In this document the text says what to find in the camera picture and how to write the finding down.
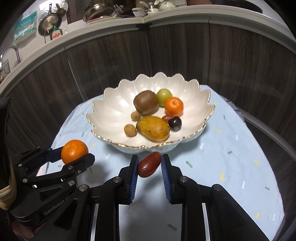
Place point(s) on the red oval cherry tomato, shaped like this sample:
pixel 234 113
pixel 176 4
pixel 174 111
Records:
pixel 166 118

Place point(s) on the green tissue package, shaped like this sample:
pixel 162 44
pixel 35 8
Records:
pixel 26 27

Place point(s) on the steel sink faucet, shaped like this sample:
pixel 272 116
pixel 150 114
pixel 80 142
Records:
pixel 10 58

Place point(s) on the white teapot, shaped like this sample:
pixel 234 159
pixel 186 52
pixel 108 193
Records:
pixel 166 5

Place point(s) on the hanging frying pan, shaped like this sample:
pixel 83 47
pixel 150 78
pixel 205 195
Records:
pixel 51 15

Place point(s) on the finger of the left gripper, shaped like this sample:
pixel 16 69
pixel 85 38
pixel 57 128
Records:
pixel 77 167
pixel 54 155

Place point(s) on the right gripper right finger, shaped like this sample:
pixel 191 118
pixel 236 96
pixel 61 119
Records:
pixel 183 190

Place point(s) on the red date fruit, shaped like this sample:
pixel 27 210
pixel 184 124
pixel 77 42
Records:
pixel 149 164

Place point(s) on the small orange mandarin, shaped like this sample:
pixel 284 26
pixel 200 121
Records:
pixel 174 106

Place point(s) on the person's left hand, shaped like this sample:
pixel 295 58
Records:
pixel 21 231

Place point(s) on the yellow mango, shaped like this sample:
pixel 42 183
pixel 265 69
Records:
pixel 153 128

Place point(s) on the green apple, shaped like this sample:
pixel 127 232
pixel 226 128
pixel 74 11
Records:
pixel 162 95

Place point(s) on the round brown longan fruit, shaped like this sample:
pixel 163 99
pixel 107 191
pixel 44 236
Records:
pixel 135 116

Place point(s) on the tan longan fruit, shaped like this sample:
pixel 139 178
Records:
pixel 130 130

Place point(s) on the dark purple plum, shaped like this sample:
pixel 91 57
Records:
pixel 175 123

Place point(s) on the large orange mandarin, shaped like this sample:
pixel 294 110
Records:
pixel 73 150

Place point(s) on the white kitchen countertop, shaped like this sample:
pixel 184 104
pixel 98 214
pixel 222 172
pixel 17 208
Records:
pixel 214 14

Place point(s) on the brown kiwi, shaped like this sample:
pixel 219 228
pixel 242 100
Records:
pixel 146 102

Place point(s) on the steel pot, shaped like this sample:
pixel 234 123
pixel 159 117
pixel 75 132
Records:
pixel 97 11

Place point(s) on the dark wood cabinet fronts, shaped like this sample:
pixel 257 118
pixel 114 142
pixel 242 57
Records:
pixel 251 70

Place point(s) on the light blue patterned tablecloth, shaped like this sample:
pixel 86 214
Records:
pixel 226 153

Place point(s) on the green dish soap bottle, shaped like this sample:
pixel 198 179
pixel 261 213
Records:
pixel 57 32

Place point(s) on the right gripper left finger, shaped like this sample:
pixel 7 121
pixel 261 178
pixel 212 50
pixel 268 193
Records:
pixel 119 190

